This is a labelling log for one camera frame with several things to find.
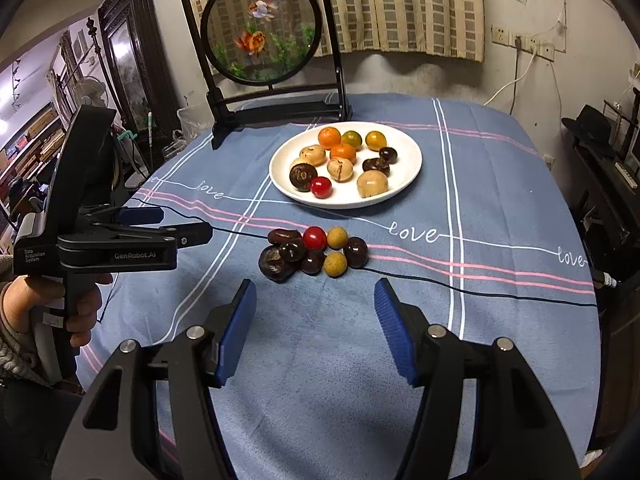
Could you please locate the dark wooden framed panel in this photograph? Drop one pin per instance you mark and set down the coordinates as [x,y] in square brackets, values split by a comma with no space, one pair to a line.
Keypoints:
[130,60]

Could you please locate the green orange tangerine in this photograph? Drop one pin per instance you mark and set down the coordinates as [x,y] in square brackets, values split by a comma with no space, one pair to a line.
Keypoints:
[351,139]

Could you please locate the blue striped tablecloth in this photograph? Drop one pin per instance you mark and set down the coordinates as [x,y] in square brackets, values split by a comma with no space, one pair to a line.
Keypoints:
[310,410]

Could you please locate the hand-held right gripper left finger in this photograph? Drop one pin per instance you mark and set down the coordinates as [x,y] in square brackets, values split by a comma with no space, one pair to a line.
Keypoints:
[235,335]

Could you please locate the red cherry tomato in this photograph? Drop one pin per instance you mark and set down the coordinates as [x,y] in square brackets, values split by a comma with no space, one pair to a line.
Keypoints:
[321,187]
[314,237]

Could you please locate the white wall socket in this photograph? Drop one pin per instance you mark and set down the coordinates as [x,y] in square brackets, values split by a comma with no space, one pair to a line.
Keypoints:
[500,35]

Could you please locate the beige checkered curtain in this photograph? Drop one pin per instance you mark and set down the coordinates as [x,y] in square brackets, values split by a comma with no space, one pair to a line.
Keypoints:
[400,5]

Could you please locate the single dark brown water chestnut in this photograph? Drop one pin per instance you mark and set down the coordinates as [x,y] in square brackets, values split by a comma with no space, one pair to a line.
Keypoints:
[292,251]
[312,262]
[355,251]
[274,267]
[284,235]
[387,154]
[376,165]

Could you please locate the dark wooden side cabinet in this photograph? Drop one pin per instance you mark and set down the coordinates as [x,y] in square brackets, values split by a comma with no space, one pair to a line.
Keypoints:
[610,220]

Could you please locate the brown chestnut with pale face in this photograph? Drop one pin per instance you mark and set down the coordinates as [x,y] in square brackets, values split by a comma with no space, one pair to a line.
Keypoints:
[302,177]

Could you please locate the yellow longan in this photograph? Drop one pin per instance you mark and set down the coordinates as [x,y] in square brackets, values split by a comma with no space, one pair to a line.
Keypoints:
[337,236]
[335,264]

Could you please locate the large tan round fruit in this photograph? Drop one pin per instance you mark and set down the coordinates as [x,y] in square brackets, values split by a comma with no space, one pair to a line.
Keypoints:
[372,183]

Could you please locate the white standing fan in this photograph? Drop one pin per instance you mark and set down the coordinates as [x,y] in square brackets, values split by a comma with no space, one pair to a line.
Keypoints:
[92,91]

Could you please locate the white oval plate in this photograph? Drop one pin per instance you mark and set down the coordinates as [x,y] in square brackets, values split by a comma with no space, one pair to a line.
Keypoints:
[406,170]

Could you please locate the person's left hand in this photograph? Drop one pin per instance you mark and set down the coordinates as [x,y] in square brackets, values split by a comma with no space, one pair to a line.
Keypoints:
[35,305]

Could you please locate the person's dark clothing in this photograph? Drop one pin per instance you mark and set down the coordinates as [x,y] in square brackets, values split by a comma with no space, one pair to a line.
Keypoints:
[30,435]

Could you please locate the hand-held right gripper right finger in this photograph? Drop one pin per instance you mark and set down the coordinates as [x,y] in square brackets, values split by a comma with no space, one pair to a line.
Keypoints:
[395,330]

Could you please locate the clear plastic container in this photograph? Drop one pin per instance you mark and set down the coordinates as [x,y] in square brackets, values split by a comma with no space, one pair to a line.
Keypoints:
[192,120]

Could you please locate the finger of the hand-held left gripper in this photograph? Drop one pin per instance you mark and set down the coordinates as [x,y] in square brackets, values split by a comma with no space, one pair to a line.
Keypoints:
[195,235]
[142,215]

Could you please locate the yellow green tangerine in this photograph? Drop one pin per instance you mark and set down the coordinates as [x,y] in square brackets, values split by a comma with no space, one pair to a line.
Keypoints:
[375,140]

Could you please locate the black hat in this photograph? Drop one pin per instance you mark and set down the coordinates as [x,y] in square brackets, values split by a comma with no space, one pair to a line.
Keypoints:
[590,127]

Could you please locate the cluttered shelves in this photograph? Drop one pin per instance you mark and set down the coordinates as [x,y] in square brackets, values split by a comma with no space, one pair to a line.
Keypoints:
[30,140]

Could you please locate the round fish embroidery screen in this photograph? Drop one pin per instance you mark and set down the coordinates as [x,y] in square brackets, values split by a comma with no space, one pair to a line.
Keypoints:
[260,25]

